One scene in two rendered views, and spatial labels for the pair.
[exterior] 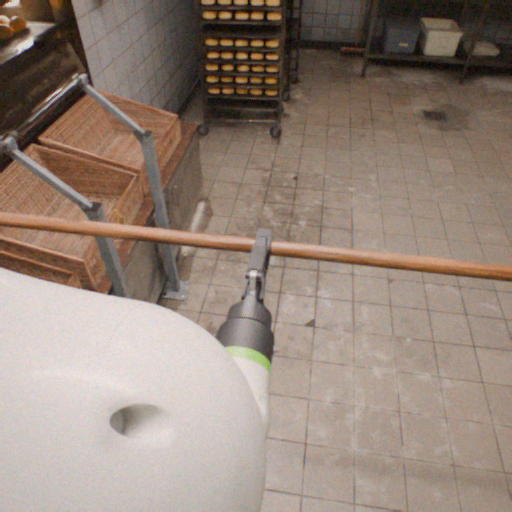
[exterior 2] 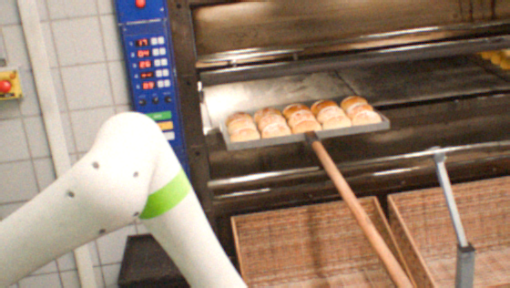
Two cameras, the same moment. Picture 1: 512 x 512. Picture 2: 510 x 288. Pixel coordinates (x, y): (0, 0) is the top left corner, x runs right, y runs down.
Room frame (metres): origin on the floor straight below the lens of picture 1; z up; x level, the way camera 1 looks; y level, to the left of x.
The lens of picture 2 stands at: (0.05, -0.87, 2.02)
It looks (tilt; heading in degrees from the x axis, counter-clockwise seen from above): 23 degrees down; 74
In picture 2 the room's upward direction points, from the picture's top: 5 degrees counter-clockwise
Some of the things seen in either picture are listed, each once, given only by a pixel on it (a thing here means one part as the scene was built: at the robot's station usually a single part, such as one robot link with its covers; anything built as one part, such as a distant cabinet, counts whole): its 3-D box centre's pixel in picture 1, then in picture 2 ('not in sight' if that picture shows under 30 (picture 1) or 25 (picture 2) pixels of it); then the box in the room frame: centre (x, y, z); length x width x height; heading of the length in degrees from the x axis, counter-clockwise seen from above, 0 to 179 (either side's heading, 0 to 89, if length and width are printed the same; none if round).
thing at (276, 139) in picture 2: not in sight; (298, 117); (0.77, 1.15, 1.19); 0.55 x 0.36 x 0.03; 171
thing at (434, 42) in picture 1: (438, 37); not in sight; (4.84, -2.00, 0.35); 0.50 x 0.36 x 0.24; 172
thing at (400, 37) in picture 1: (399, 34); not in sight; (4.91, -1.59, 0.35); 0.50 x 0.36 x 0.24; 171
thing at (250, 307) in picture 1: (251, 310); not in sight; (0.44, 0.01, 1.19); 0.09 x 0.07 x 0.08; 172
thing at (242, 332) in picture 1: (241, 347); not in sight; (0.36, 0.02, 1.19); 0.12 x 0.06 x 0.09; 82
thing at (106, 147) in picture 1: (117, 138); not in sight; (1.90, 0.70, 0.72); 0.56 x 0.49 x 0.28; 170
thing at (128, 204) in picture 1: (60, 210); (484, 246); (1.31, 0.79, 0.72); 0.56 x 0.49 x 0.28; 172
